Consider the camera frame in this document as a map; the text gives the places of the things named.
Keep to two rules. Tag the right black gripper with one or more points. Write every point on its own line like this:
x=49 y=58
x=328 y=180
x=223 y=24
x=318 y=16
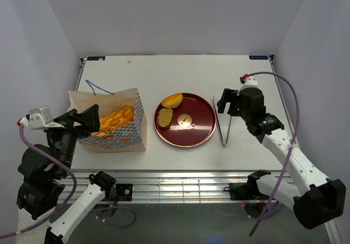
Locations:
x=227 y=97

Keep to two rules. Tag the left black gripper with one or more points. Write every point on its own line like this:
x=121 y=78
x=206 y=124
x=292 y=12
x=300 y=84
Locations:
x=89 y=117

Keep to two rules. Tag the metal serving tongs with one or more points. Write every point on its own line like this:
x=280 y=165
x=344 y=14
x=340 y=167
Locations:
x=223 y=130

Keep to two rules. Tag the orange twisted bread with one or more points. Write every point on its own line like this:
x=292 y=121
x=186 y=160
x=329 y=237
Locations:
x=114 y=120

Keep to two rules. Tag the paper bag with blue checks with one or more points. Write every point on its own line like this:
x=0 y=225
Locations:
x=129 y=138

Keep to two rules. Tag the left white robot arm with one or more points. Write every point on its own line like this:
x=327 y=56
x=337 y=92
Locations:
x=48 y=159

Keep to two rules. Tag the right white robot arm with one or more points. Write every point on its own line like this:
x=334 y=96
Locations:
x=314 y=198

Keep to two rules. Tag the green speckled bread slice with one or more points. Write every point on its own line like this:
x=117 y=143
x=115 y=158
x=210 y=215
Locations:
x=164 y=117

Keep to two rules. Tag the dark red round plate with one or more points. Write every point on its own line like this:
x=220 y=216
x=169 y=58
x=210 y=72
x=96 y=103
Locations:
x=193 y=122

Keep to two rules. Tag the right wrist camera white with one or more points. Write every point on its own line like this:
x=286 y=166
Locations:
x=248 y=82

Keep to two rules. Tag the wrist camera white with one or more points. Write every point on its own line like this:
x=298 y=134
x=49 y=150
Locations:
x=248 y=82
x=39 y=119

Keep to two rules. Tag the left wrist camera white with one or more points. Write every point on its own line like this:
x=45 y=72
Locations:
x=39 y=119

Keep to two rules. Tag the aluminium frame rail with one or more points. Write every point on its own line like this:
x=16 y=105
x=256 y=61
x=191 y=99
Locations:
x=173 y=187

